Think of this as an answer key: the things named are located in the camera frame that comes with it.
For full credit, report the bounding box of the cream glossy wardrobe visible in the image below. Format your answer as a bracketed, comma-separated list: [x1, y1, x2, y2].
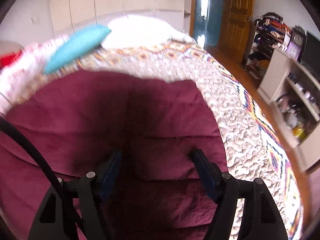
[49, 0, 191, 35]

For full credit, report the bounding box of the wooden door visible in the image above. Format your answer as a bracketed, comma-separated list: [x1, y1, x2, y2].
[217, 0, 254, 63]

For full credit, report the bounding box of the red cloth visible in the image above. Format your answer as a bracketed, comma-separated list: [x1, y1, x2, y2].
[0, 50, 22, 69]

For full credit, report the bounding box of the pink floral comforter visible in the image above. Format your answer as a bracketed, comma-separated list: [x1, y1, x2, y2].
[1, 35, 69, 115]

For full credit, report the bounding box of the clothes shelf rack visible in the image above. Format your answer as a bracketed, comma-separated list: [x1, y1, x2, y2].
[245, 12, 292, 82]

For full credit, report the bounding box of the white pillow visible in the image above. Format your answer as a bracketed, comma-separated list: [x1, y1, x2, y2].
[101, 15, 182, 49]

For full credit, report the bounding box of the patterned beige bedspread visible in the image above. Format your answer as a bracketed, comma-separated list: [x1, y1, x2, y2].
[1, 41, 303, 239]

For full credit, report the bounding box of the ornate table clock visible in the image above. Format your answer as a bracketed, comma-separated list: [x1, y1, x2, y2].
[291, 25, 306, 48]

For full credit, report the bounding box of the white shelf unit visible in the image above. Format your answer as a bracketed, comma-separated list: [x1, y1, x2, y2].
[258, 48, 319, 171]

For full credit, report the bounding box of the black cable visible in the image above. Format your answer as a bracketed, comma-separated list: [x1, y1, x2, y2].
[0, 116, 83, 233]

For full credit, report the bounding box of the black television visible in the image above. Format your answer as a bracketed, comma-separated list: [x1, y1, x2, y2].
[300, 32, 320, 75]

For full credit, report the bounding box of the beige padded headboard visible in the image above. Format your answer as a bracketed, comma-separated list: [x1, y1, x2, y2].
[0, 41, 23, 55]

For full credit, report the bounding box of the turquoise pillow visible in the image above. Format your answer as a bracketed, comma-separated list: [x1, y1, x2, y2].
[43, 24, 111, 74]

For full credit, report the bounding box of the maroon quilted puffer jacket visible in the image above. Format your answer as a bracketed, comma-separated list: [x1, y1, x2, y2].
[5, 70, 227, 239]

